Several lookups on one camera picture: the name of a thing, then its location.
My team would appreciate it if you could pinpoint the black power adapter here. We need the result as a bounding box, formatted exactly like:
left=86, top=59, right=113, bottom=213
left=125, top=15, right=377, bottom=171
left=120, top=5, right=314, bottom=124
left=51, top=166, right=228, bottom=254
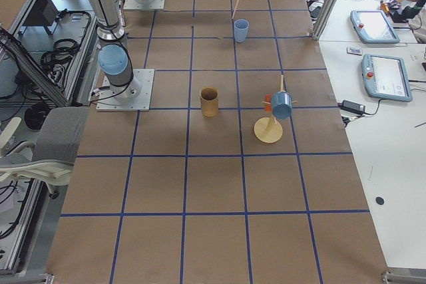
left=337, top=100, right=365, bottom=115

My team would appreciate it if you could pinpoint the light blue plastic cup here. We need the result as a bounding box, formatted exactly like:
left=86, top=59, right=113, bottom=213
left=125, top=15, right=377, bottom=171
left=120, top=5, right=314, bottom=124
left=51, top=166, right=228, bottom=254
left=234, top=19, right=250, bottom=43

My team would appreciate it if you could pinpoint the wooden cup tree stand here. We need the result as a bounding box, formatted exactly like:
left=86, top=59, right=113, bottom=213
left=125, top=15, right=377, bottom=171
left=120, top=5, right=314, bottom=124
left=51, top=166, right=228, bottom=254
left=254, top=74, right=296, bottom=144

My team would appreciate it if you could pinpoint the teach pendant far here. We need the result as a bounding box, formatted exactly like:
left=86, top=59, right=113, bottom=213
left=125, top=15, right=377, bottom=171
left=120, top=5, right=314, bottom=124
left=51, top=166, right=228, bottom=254
left=350, top=10, right=400, bottom=44

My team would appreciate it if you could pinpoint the teach pendant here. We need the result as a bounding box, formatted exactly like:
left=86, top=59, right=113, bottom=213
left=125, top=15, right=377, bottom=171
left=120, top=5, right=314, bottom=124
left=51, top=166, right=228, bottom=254
left=361, top=54, right=413, bottom=102
left=350, top=10, right=400, bottom=44

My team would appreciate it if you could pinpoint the bamboo chopstick holder cup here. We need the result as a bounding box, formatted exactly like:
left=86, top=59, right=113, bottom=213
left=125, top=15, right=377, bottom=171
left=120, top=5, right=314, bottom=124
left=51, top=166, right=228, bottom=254
left=200, top=86, right=218, bottom=117

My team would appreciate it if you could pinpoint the orange cup on stand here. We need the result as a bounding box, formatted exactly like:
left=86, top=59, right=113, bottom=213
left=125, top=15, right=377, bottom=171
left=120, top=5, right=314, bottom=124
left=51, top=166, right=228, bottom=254
left=264, top=103, right=272, bottom=112

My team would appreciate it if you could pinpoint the teach pendant near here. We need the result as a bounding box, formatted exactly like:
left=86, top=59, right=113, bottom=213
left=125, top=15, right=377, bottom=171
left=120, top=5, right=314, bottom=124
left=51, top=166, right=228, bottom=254
left=361, top=54, right=413, bottom=102

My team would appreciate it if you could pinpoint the grey office chair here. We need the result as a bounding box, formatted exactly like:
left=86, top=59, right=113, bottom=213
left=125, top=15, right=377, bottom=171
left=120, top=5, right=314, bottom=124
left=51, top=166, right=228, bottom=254
left=1, top=106, right=89, bottom=199

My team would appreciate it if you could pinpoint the blue cup on stand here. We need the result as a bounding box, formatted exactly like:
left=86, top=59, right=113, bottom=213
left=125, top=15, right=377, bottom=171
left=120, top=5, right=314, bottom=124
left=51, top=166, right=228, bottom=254
left=270, top=91, right=292, bottom=120

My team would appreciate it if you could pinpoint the aluminium frame post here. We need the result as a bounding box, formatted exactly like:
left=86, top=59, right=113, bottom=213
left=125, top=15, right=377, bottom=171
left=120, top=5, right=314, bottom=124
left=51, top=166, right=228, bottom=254
left=311, top=0, right=353, bottom=41

